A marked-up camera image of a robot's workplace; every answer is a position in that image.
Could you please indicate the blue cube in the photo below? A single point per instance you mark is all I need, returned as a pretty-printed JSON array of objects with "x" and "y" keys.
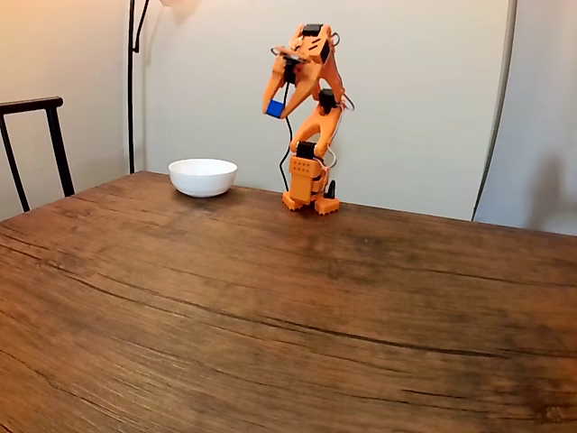
[{"x": 275, "y": 109}]

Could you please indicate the black chair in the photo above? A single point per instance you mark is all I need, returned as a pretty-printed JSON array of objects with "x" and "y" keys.
[{"x": 53, "y": 135}]

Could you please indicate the grey wall trim strip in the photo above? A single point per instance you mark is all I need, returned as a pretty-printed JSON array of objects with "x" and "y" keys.
[{"x": 513, "y": 13}]

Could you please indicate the orange gripper camera mount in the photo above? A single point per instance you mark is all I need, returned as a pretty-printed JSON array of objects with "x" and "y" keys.
[{"x": 288, "y": 53}]

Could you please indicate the white bowl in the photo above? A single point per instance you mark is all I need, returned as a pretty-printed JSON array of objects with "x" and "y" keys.
[{"x": 203, "y": 180}]

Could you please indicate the black floor lamp pole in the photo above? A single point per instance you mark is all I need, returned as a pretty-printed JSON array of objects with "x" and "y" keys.
[{"x": 130, "y": 113}]

